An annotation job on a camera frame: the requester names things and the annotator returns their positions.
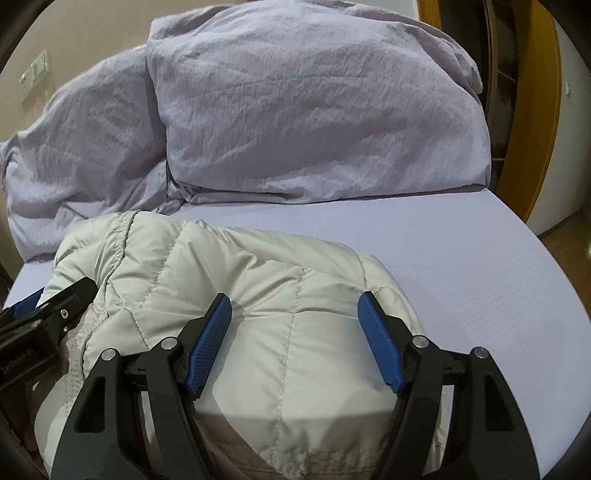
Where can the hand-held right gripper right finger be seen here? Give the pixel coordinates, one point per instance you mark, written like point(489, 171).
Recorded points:
point(377, 341)

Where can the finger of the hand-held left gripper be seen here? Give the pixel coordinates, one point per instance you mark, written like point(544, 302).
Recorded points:
point(69, 300)
point(24, 308)

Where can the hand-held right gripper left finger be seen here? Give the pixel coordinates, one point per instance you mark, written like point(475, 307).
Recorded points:
point(210, 341)

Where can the beige puffer jacket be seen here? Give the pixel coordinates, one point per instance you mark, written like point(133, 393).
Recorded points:
point(286, 286)

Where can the bed with lilac sheet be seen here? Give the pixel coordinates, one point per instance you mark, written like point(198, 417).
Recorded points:
point(471, 277)

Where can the lilac crumpled duvet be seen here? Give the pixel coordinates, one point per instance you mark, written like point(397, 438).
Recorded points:
point(83, 147)

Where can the lilac pillow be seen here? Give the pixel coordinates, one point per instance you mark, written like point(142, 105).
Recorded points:
point(314, 106)

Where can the dark open closet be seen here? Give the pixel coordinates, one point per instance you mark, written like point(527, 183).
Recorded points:
point(475, 55)

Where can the wall switch panel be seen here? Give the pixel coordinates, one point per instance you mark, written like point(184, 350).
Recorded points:
point(34, 71)

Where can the wooden door frame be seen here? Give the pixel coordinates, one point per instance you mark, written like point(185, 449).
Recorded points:
point(531, 115)

